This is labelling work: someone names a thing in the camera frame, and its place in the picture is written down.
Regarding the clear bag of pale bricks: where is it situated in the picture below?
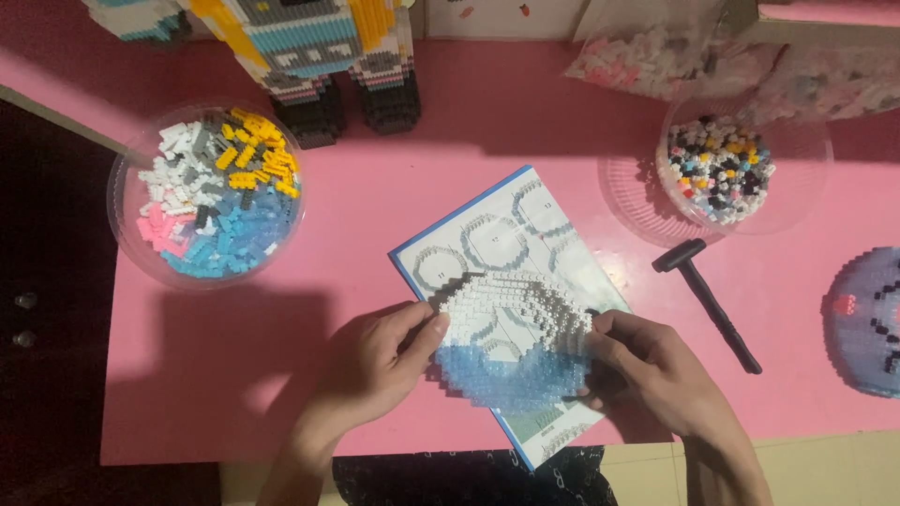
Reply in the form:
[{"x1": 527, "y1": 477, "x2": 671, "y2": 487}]
[{"x1": 742, "y1": 45, "x2": 900, "y2": 127}]

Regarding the white and blue brick dome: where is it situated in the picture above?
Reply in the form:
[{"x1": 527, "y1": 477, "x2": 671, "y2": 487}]
[{"x1": 429, "y1": 270, "x2": 599, "y2": 414}]

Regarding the clear bag of pink bricks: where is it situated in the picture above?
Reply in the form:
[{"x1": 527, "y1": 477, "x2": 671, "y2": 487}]
[{"x1": 562, "y1": 14, "x2": 781, "y2": 101}]

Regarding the purple brick face dome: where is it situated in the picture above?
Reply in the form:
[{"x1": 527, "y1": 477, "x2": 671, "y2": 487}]
[{"x1": 820, "y1": 246, "x2": 900, "y2": 399}]

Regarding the clear bowl of sorted bricks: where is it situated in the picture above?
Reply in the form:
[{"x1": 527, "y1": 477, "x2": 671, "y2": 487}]
[{"x1": 107, "y1": 99, "x2": 308, "y2": 290}]

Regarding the person's black patterned clothing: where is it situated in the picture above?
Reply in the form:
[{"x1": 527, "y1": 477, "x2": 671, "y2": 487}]
[{"x1": 332, "y1": 446, "x2": 620, "y2": 506}]

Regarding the white brick figure part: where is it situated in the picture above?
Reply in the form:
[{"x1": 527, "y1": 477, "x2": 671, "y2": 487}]
[{"x1": 81, "y1": 0, "x2": 192, "y2": 43}]

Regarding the brick robot figure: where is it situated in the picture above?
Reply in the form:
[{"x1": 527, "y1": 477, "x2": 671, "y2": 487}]
[{"x1": 188, "y1": 0, "x2": 423, "y2": 150}]

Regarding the person's right hand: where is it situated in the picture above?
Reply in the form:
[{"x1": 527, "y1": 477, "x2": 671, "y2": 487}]
[{"x1": 581, "y1": 309, "x2": 732, "y2": 440}]

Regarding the clear plastic lid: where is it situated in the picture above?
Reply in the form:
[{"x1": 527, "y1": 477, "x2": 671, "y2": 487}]
[{"x1": 598, "y1": 155, "x2": 725, "y2": 248}]

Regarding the person's left hand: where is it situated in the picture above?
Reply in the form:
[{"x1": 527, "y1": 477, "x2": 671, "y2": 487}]
[{"x1": 310, "y1": 301, "x2": 451, "y2": 427}]

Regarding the blue-edged instruction booklet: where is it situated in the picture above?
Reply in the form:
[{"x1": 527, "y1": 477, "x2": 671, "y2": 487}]
[{"x1": 388, "y1": 165, "x2": 631, "y2": 470}]

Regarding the black plastic hammer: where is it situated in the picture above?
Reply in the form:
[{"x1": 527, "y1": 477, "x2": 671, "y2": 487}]
[{"x1": 651, "y1": 238, "x2": 764, "y2": 375}]

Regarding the clear bowl of mixed bricks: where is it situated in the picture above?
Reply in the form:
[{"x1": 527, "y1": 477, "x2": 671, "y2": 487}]
[{"x1": 655, "y1": 95, "x2": 835, "y2": 236}]

